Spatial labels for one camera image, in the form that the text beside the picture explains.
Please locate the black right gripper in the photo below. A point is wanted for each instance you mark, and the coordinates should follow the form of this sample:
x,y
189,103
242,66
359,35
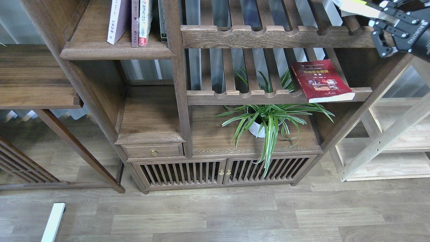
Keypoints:
x,y
411,31

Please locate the yellow green cover book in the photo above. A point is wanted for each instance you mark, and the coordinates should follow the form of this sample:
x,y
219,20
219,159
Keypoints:
x,y
363,8

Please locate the pale lavender white book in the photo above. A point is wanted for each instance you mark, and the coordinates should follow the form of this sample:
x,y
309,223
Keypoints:
x,y
120,18

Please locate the light wooden shelf rack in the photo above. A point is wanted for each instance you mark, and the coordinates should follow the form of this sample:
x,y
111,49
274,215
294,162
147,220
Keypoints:
x,y
397,130

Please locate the red cover book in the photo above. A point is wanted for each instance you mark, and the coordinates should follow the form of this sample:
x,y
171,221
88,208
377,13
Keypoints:
x,y
320,82

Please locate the green spider plant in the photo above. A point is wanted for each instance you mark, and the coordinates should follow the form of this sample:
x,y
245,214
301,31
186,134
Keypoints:
x,y
289,128

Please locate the dark wooden bookshelf cabinet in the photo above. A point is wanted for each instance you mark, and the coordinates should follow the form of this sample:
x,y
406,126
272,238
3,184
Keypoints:
x,y
159,96

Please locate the white plant pot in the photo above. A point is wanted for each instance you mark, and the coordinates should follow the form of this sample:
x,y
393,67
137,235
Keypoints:
x,y
261,125

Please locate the dark thin upright book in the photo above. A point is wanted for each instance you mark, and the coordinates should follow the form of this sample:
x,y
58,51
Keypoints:
x,y
163,32

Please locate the white red upright book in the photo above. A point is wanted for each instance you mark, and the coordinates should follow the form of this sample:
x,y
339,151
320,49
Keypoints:
x,y
145,19

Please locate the brown spine upright book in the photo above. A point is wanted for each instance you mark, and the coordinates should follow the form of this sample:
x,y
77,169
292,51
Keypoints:
x,y
135,23

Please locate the white bar on floor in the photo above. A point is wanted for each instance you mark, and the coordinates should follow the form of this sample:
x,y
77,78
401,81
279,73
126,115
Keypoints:
x,y
53,222

